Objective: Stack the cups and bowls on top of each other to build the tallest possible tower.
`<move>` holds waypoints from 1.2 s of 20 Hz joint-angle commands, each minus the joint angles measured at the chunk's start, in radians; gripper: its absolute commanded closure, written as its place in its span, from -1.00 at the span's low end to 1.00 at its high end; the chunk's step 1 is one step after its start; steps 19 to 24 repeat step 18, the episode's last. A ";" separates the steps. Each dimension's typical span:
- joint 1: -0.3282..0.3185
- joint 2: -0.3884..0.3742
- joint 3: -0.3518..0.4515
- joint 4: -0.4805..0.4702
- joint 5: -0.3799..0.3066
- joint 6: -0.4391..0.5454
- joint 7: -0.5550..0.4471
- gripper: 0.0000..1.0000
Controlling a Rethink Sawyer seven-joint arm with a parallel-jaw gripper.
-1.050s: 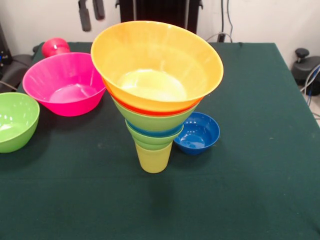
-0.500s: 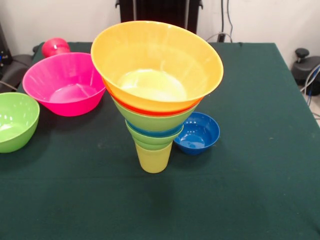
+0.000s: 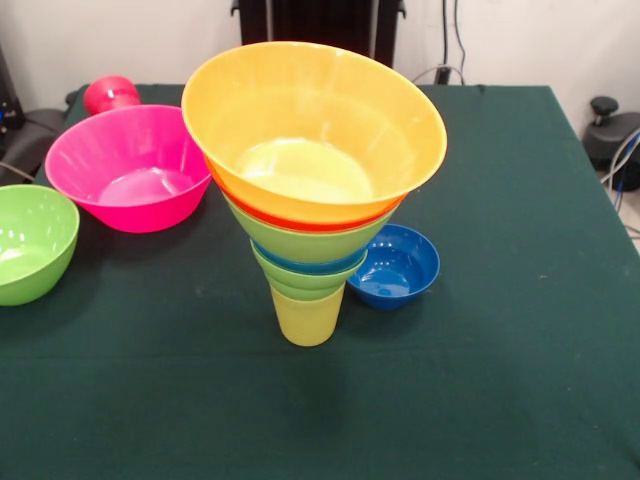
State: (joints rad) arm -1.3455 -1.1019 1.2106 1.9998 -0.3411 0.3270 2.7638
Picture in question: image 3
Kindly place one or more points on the red-orange plastic bowl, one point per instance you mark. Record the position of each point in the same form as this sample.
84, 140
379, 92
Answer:
280, 222

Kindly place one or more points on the black computer tower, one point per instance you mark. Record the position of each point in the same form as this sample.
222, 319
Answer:
7, 100

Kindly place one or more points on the light blue plastic bowl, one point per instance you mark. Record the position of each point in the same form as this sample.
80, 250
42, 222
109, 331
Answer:
310, 265

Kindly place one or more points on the large green plastic bowl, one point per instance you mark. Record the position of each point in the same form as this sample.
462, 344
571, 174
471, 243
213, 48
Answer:
30, 250
310, 245

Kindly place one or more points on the dark blue plastic bowl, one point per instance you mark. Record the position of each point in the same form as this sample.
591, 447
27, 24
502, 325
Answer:
395, 280

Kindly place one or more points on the dark green tablecloth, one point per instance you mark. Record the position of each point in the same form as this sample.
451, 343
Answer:
200, 400

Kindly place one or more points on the large orange plastic bowl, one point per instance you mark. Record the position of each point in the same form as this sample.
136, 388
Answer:
310, 125

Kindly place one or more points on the yellow plastic cup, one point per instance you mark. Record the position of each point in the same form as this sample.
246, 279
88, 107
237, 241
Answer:
307, 322

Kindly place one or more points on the small green plastic bowl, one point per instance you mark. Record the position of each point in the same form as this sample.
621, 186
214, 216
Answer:
305, 282

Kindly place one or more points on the black power adapter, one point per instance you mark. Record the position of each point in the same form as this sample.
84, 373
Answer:
442, 75

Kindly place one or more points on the large pink plastic bowl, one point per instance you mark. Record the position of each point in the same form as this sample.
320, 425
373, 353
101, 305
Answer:
125, 170

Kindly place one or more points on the red plastic cup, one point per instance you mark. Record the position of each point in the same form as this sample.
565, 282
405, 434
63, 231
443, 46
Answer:
110, 95

